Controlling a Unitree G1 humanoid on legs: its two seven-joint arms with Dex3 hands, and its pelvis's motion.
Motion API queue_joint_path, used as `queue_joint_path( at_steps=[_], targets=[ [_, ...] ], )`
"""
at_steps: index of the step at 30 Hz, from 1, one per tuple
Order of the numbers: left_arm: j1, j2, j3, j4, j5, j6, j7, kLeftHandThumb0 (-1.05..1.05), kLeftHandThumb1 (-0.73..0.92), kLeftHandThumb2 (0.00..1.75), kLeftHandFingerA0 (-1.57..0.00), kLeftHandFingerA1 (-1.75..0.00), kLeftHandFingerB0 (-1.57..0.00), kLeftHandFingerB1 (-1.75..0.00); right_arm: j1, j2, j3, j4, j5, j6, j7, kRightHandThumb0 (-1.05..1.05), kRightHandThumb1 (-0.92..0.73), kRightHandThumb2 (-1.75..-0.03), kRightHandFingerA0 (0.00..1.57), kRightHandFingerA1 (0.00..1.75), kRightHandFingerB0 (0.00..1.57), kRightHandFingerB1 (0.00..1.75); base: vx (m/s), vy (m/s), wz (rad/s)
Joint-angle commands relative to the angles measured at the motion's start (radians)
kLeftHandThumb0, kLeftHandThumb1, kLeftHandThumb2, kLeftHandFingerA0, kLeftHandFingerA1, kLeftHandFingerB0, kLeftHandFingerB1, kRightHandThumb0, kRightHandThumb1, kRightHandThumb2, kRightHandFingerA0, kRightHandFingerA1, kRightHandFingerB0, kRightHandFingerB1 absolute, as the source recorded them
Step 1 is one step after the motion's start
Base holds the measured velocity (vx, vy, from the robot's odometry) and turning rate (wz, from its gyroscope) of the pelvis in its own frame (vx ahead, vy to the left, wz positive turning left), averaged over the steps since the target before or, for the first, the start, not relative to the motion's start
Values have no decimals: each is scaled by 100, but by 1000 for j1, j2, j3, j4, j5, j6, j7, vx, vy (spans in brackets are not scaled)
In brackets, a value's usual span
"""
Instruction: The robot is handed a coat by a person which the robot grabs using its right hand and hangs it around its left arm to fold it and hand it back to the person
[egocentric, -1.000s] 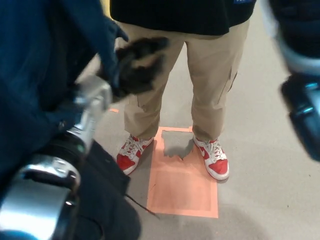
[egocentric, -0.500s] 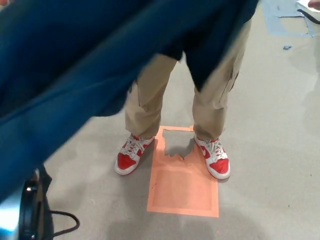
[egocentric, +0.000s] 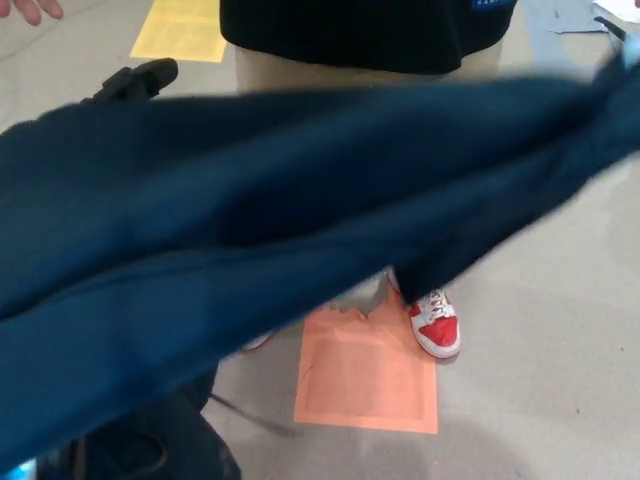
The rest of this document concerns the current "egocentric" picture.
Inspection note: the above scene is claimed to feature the orange square floor marker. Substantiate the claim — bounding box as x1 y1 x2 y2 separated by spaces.
292 288 441 436

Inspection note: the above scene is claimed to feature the person's right hand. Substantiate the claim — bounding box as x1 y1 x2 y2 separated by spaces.
0 0 65 28

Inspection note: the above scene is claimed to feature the red white sneaker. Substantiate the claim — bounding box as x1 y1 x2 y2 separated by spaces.
405 286 462 361
241 330 275 352

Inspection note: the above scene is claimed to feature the white paper sheet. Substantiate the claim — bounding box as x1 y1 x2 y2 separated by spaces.
591 0 640 23

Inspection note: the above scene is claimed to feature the yellow square floor marker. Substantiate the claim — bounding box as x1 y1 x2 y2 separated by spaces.
128 0 230 65

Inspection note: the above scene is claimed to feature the dark teal coat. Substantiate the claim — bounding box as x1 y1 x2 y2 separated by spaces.
0 47 640 475

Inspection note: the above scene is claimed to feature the robot right black hand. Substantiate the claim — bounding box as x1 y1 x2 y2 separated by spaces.
593 16 630 52

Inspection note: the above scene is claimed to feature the robot left black hand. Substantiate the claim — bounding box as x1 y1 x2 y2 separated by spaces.
81 57 180 106

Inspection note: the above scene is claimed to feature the black shirt with blue label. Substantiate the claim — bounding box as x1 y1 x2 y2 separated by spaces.
219 0 517 77

